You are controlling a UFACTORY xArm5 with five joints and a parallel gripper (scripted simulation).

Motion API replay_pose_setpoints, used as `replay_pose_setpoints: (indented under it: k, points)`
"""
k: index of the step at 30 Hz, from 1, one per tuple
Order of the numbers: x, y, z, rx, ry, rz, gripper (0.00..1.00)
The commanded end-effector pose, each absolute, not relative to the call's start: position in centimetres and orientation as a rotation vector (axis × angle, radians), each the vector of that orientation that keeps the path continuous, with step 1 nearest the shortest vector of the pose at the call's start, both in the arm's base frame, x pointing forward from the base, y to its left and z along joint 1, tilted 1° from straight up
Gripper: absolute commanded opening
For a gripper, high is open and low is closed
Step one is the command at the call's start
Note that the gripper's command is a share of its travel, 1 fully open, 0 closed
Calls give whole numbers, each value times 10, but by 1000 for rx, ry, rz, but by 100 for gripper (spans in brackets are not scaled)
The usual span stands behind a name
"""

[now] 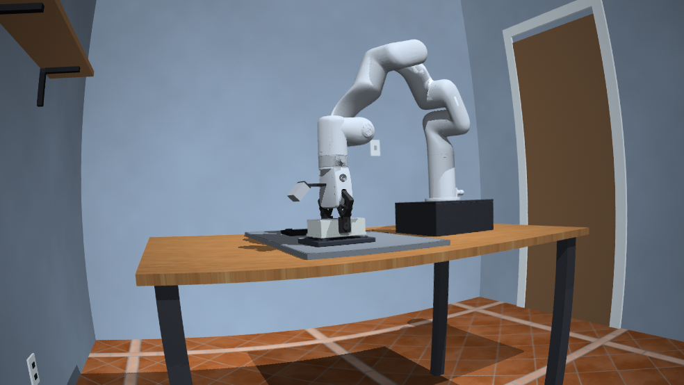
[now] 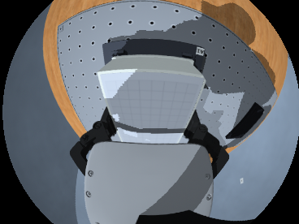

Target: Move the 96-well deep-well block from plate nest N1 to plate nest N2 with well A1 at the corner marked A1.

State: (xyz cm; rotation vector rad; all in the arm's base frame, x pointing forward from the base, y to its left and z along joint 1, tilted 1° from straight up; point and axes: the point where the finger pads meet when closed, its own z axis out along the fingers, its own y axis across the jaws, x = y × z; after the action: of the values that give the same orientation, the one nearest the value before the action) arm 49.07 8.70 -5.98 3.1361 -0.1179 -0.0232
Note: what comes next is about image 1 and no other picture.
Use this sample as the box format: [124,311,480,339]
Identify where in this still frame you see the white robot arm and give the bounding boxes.
[318,40,470,202]

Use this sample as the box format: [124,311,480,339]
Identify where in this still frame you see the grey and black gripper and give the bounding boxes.
[318,166,354,234]

